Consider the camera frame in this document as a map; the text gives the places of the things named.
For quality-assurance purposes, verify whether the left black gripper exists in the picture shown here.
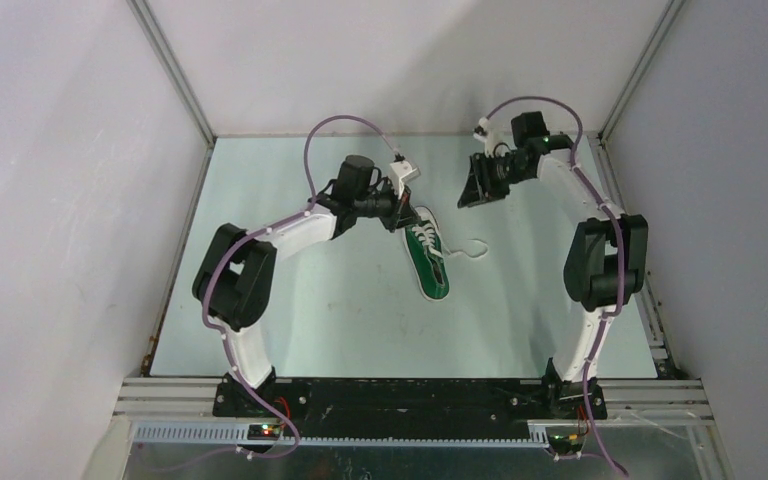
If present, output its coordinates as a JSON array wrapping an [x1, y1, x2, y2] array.
[[353, 176, 420, 233]]

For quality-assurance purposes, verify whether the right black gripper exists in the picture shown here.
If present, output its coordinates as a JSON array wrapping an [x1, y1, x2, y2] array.
[[456, 152, 531, 209]]

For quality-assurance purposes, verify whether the green canvas sneaker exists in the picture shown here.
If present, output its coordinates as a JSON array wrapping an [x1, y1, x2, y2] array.
[[403, 206, 450, 301]]

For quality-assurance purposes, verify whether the white shoelace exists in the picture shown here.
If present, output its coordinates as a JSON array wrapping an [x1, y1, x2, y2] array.
[[404, 206, 490, 261]]

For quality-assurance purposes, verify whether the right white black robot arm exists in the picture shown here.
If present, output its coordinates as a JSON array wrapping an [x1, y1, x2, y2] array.
[[457, 111, 648, 419]]

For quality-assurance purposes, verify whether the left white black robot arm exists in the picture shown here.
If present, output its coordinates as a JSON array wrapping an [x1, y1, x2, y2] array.
[[192, 155, 420, 417]]

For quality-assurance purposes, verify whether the left controller board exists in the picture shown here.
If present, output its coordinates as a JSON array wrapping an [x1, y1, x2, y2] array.
[[246, 423, 283, 441]]

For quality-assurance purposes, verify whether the controller board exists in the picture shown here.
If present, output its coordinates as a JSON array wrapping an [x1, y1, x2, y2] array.
[[547, 434, 588, 456], [246, 423, 283, 441]]

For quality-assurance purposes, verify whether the right controller board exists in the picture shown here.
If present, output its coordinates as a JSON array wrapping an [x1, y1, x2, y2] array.
[[547, 434, 588, 456]]

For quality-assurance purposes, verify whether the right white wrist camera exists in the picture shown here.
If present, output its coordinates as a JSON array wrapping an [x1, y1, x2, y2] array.
[[473, 117, 497, 157]]

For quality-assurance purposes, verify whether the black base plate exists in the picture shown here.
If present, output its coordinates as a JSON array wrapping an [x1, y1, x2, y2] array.
[[212, 375, 608, 440]]

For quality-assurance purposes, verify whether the grey slotted cable duct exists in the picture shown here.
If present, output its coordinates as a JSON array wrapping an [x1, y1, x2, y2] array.
[[133, 421, 549, 449]]

